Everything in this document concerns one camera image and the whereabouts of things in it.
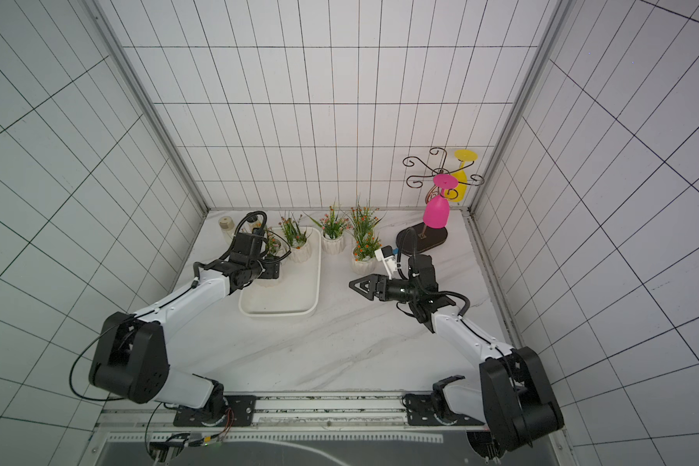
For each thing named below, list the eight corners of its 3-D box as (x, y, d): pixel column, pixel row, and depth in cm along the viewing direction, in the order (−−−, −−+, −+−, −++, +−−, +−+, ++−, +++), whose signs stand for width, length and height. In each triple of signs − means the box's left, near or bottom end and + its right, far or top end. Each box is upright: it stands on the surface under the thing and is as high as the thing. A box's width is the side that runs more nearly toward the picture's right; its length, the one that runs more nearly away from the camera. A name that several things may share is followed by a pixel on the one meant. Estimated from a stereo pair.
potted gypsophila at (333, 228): (327, 258, 105) (324, 234, 95) (315, 234, 113) (311, 211, 102) (351, 248, 108) (351, 225, 98) (339, 226, 115) (337, 202, 105)
